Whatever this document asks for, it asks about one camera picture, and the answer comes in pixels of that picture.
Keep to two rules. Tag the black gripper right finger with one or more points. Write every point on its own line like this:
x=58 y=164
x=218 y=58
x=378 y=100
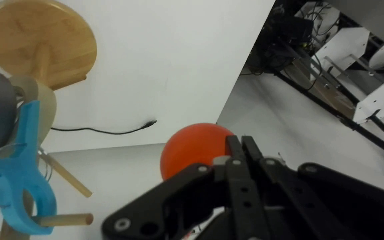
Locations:
x=315 y=202

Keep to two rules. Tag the orange red cup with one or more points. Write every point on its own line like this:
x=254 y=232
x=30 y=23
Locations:
x=196 y=143

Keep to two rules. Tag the blue plastic clamp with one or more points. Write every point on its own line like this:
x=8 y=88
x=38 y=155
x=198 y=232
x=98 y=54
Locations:
x=19 y=174

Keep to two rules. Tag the wooden cup stand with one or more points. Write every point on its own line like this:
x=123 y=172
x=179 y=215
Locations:
x=54 y=44

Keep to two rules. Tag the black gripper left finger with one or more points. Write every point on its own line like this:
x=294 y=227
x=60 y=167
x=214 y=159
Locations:
x=223 y=194

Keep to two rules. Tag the cream cup on stand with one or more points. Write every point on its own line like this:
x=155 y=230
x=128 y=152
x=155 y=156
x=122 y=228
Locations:
x=28 y=90

